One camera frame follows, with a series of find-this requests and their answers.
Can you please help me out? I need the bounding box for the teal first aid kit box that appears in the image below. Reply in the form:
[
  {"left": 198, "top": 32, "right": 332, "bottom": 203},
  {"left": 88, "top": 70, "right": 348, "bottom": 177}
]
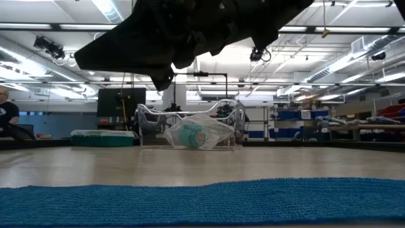
[{"left": 70, "top": 129, "right": 136, "bottom": 148}]

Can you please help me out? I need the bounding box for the black ceiling camera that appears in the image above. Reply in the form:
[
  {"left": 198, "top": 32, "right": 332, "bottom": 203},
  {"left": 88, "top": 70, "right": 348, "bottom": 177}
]
[
  {"left": 249, "top": 46, "right": 272, "bottom": 63},
  {"left": 33, "top": 35, "right": 66, "bottom": 60}
]

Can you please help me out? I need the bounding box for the white ceiling vent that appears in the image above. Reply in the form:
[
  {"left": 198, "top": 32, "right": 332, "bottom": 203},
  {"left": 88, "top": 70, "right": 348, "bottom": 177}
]
[{"left": 350, "top": 35, "right": 367, "bottom": 55}]

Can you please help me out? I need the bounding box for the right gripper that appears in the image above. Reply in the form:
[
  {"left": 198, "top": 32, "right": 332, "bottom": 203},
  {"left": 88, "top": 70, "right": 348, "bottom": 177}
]
[{"left": 131, "top": 0, "right": 314, "bottom": 92}]

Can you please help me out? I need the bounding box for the clear plastic bag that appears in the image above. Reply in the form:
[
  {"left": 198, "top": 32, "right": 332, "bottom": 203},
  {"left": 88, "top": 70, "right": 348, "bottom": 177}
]
[{"left": 163, "top": 113, "right": 236, "bottom": 150}]

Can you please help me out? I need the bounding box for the black hanging cable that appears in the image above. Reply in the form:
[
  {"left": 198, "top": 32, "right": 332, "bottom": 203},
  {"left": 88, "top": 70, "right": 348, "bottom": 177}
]
[{"left": 119, "top": 72, "right": 135, "bottom": 96}]

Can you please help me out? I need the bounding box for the teal bandage roll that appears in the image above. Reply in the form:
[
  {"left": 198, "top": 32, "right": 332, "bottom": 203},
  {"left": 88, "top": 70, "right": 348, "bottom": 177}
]
[{"left": 178, "top": 123, "right": 207, "bottom": 149}]

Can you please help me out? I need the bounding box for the shelf with blue bins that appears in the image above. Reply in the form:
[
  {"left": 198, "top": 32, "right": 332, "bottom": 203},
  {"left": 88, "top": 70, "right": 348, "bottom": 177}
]
[{"left": 272, "top": 106, "right": 330, "bottom": 141}]

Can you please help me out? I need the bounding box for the clear plastic bin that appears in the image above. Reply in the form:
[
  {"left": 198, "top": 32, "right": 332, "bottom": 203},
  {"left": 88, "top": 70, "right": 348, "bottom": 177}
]
[{"left": 135, "top": 98, "right": 247, "bottom": 151}]

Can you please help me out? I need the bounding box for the yellow hanging cord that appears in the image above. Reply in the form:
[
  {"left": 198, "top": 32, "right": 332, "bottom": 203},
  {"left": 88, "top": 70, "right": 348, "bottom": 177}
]
[{"left": 321, "top": 0, "right": 331, "bottom": 39}]

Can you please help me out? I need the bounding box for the person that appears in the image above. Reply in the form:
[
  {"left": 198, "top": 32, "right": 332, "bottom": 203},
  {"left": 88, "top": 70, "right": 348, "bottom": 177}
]
[{"left": 0, "top": 87, "right": 36, "bottom": 141}]

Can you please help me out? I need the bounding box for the red storage bin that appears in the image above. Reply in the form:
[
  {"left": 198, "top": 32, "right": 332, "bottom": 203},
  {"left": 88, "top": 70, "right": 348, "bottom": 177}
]
[{"left": 375, "top": 103, "right": 405, "bottom": 120}]

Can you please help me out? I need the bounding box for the wooden workbench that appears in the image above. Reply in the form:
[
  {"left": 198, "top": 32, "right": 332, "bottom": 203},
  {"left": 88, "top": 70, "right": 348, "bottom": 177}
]
[{"left": 315, "top": 114, "right": 405, "bottom": 142}]

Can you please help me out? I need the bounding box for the blue elastic bandage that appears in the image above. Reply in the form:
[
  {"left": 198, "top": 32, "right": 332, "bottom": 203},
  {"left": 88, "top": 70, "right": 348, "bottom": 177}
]
[{"left": 0, "top": 177, "right": 405, "bottom": 228}]

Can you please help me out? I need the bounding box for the black overhead light bar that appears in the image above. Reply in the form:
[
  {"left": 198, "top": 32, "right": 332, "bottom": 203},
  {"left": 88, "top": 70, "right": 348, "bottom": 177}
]
[{"left": 0, "top": 21, "right": 405, "bottom": 35}]

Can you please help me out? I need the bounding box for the black monitor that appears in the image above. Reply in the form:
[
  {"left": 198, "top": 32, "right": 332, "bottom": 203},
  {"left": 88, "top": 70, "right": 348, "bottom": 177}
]
[{"left": 96, "top": 87, "right": 147, "bottom": 118}]

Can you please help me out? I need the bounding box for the black distant gantry frame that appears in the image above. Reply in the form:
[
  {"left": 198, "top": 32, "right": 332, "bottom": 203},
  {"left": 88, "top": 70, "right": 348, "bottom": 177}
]
[{"left": 172, "top": 71, "right": 229, "bottom": 112}]

